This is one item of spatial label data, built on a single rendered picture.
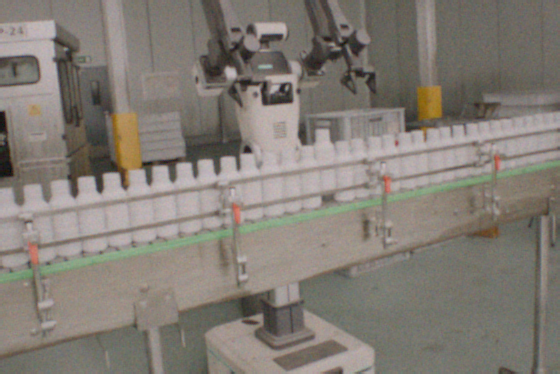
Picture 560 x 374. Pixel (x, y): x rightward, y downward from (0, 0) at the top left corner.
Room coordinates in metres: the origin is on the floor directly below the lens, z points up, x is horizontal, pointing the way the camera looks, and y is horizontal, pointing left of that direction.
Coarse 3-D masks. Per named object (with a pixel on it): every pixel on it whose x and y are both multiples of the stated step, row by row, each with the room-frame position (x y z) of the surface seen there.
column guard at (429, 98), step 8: (424, 88) 11.07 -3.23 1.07; (432, 88) 11.01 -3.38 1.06; (440, 88) 11.11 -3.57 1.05; (424, 96) 11.08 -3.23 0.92; (432, 96) 11.01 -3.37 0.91; (440, 96) 11.11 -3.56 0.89; (424, 104) 11.08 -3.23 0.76; (432, 104) 11.00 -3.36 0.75; (440, 104) 11.10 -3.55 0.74; (424, 112) 11.09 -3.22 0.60; (432, 112) 11.00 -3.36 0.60; (440, 112) 11.10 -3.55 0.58; (424, 128) 11.10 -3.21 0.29; (432, 128) 11.00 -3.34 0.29; (424, 136) 11.11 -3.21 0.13
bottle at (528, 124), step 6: (528, 120) 1.95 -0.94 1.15; (528, 126) 1.95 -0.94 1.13; (534, 126) 1.95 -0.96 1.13; (528, 132) 1.94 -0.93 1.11; (528, 138) 1.94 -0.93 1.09; (534, 138) 1.94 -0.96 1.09; (528, 144) 1.94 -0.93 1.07; (534, 144) 1.94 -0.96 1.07; (528, 150) 1.94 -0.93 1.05; (534, 150) 1.94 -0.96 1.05; (528, 156) 1.94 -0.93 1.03; (534, 156) 1.94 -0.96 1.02; (528, 162) 1.94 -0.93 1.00; (534, 162) 1.94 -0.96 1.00
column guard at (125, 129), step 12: (120, 120) 8.74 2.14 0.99; (132, 120) 8.83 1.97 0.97; (120, 132) 8.73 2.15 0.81; (132, 132) 8.82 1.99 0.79; (120, 144) 8.72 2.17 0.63; (132, 144) 8.81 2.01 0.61; (120, 156) 8.73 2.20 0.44; (132, 156) 8.80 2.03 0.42; (120, 168) 8.78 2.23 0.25; (132, 168) 8.79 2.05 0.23; (120, 180) 8.86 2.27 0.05
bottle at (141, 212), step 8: (136, 176) 1.28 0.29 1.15; (136, 184) 1.28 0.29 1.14; (144, 184) 1.29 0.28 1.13; (128, 192) 1.27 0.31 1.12; (136, 192) 1.27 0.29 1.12; (144, 192) 1.27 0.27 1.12; (144, 200) 1.27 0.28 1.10; (152, 200) 1.29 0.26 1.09; (136, 208) 1.27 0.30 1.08; (144, 208) 1.27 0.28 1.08; (152, 208) 1.29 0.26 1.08; (136, 216) 1.27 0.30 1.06; (144, 216) 1.27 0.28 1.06; (152, 216) 1.28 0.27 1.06; (136, 224) 1.27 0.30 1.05; (136, 232) 1.27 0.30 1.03; (144, 232) 1.27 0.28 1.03; (152, 232) 1.28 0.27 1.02; (136, 240) 1.27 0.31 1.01; (144, 240) 1.27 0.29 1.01; (152, 240) 1.28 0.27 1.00
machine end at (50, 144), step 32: (0, 32) 4.56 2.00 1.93; (32, 32) 4.60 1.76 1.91; (64, 32) 5.15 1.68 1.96; (0, 64) 4.59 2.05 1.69; (32, 64) 4.63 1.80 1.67; (64, 64) 5.15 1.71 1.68; (0, 96) 4.58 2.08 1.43; (32, 96) 4.64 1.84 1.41; (64, 96) 4.94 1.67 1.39; (0, 128) 5.40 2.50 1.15; (32, 128) 4.62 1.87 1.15; (64, 128) 4.74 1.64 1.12; (32, 160) 4.63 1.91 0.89; (64, 160) 4.63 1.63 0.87
